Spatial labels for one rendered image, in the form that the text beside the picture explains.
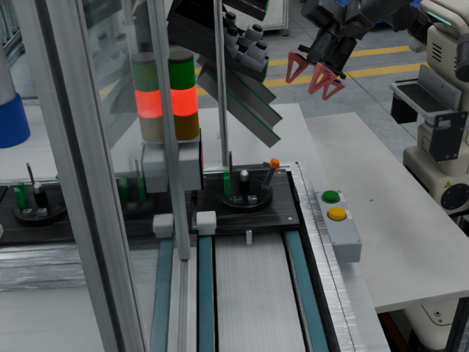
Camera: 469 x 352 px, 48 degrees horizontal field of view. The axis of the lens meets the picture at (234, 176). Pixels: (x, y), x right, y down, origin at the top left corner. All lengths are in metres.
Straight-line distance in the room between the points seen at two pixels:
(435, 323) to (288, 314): 1.00
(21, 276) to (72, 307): 0.14
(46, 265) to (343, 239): 0.68
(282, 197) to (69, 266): 0.53
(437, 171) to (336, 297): 0.82
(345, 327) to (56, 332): 0.60
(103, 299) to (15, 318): 0.87
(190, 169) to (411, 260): 0.63
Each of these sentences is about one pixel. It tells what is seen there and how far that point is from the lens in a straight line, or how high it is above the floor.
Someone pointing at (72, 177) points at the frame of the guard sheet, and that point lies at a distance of 0.35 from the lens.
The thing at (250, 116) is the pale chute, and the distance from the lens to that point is 1.43.
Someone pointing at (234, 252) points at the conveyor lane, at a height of 0.92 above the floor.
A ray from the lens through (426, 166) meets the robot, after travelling 1.82.
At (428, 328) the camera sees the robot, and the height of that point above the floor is 0.28.
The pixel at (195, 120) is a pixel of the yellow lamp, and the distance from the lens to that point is 0.97.
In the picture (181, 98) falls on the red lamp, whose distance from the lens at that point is 0.94.
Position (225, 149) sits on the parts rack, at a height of 1.00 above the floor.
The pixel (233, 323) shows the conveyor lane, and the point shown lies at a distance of 1.08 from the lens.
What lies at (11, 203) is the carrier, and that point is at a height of 0.97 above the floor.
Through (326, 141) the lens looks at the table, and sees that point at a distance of 1.78.
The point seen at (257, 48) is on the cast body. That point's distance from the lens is 1.40.
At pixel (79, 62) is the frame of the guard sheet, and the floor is 1.63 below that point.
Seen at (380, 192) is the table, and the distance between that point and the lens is 1.56.
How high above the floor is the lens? 1.73
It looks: 33 degrees down
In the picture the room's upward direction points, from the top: 2 degrees counter-clockwise
